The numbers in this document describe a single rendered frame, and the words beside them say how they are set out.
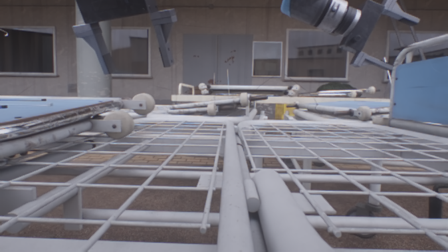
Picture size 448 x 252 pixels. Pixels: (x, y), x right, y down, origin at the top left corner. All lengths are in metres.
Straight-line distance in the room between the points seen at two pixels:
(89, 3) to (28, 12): 8.29
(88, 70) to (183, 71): 2.54
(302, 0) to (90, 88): 4.47
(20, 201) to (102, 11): 0.32
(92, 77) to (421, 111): 4.67
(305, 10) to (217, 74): 5.68
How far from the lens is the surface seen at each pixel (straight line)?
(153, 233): 1.14
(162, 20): 0.46
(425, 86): 0.93
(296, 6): 0.71
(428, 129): 0.91
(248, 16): 6.69
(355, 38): 0.72
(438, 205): 0.84
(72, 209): 0.49
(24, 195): 0.43
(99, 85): 4.88
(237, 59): 6.37
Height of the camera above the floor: 0.60
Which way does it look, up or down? 4 degrees down
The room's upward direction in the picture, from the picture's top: 1 degrees clockwise
